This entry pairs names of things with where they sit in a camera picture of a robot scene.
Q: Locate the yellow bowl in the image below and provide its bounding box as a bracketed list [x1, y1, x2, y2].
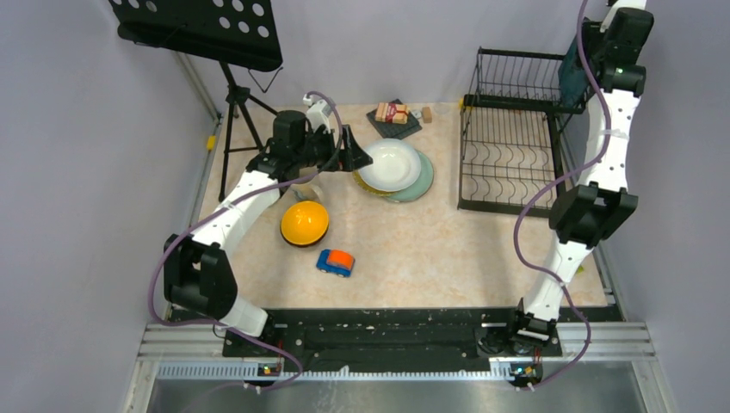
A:
[280, 200, 330, 248]

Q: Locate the wooden blocks stack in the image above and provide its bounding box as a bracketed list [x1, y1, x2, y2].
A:
[374, 102, 410, 125]

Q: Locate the small wooden block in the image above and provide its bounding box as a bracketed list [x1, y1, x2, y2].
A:
[421, 106, 433, 124]

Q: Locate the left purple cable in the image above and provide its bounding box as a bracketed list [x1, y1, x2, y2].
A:
[146, 89, 344, 394]

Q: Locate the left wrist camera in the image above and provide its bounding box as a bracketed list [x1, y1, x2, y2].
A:
[302, 94, 332, 133]

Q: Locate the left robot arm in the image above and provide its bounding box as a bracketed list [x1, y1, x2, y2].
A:
[158, 110, 373, 356]

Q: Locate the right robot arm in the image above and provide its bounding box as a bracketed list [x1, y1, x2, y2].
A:
[504, 1, 654, 354]

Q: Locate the beige mug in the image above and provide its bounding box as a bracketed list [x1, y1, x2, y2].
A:
[290, 182, 324, 204]

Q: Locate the purple cable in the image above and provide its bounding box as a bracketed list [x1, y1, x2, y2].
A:
[146, 89, 344, 394]
[511, 0, 614, 391]

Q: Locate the teal square plate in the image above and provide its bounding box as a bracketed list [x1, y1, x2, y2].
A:
[558, 37, 594, 113]

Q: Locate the black music stand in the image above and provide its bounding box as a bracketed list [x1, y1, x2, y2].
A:
[110, 0, 283, 201]

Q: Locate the black wire dish rack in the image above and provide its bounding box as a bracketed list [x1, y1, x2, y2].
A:
[457, 47, 581, 215]

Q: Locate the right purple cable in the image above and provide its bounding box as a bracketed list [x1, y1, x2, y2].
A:
[511, 0, 614, 391]

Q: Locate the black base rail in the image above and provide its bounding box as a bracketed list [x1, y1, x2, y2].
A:
[136, 306, 657, 390]

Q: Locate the light green round plate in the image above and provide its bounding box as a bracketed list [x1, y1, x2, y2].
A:
[385, 151, 435, 203]

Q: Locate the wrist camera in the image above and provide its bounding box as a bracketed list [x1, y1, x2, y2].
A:
[599, 0, 646, 33]
[302, 94, 332, 133]

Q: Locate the yellow-rimmed patterned plate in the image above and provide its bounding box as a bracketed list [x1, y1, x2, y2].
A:
[351, 170, 397, 197]

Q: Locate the blue orange toy car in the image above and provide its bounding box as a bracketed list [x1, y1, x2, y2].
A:
[316, 249, 356, 278]

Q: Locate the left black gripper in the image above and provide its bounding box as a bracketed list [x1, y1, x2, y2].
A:
[294, 124, 372, 172]

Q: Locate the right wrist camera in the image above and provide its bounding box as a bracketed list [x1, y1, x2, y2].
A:
[599, 0, 646, 33]

